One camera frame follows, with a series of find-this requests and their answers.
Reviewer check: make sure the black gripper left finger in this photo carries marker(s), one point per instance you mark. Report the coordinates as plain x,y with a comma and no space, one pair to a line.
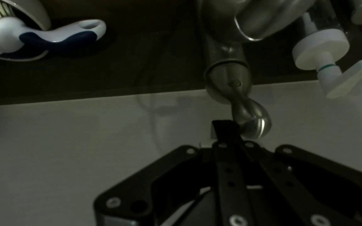
122,196

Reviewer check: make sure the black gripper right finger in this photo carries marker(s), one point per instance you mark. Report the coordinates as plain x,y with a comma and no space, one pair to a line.
315,183

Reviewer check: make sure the green soap pump dispenser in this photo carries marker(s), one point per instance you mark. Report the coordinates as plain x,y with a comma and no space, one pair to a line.
320,48

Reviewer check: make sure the white blue dish brush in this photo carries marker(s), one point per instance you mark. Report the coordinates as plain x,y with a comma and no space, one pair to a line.
63,38

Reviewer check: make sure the steel kitchen faucet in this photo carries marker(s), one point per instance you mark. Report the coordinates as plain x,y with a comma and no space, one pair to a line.
219,25

